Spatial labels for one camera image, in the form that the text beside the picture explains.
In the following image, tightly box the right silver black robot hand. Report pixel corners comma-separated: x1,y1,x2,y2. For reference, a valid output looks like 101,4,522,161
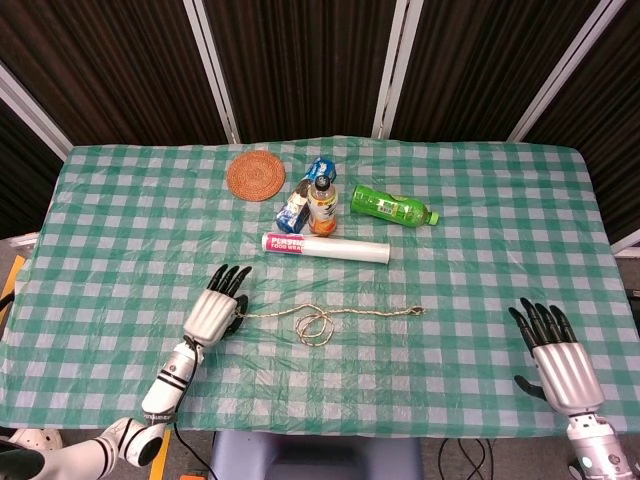
508,297,606,415

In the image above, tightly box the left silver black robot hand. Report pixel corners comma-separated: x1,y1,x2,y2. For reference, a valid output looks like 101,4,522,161
182,263,253,350

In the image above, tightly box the beige braided rope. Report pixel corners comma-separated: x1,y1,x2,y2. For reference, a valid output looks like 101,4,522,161
238,304,428,348

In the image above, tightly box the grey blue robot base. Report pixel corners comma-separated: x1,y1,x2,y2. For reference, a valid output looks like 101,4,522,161
209,430,424,480

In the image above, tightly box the blue snack box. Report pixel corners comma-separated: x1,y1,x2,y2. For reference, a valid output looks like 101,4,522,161
274,156,338,233

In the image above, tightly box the round woven rattan coaster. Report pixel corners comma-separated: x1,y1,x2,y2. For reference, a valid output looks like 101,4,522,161
226,151,287,203

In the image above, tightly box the plastic food wrap roll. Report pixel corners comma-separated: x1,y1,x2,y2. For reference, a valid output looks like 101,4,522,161
260,231,392,265

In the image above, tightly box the orange drink bottle black cap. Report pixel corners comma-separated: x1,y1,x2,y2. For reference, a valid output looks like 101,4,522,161
305,175,340,237

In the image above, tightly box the green white checkered tablecloth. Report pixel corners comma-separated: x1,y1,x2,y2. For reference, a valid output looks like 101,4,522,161
0,135,640,441

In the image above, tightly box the green plastic drink bottle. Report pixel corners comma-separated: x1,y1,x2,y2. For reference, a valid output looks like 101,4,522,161
352,184,441,226

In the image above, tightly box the white clog shoe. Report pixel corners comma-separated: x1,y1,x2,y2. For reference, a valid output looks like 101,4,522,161
8,427,64,452

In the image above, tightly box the dark corrugated partition panel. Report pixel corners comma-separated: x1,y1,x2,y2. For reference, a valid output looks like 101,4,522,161
519,0,640,247
391,0,601,142
0,0,232,147
202,0,402,145

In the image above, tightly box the black floor cable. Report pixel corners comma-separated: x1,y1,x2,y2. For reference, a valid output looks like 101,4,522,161
172,422,212,475
438,436,502,480

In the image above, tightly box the white partition frame post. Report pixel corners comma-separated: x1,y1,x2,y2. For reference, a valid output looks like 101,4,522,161
372,0,425,140
182,0,242,145
506,0,630,143
0,62,75,161

